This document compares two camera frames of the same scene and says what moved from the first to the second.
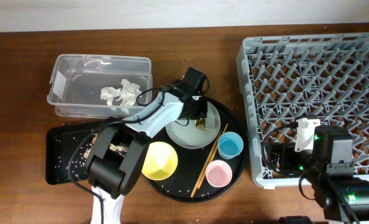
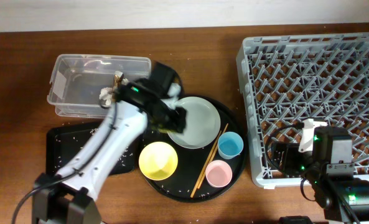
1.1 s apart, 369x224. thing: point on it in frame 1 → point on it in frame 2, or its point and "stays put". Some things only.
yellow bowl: [160, 162] stays put
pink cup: [218, 173] stays put
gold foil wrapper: [200, 124] → [118, 77]
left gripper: [203, 111] → [175, 119]
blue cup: [229, 145] stays put
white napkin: [108, 93] stays put
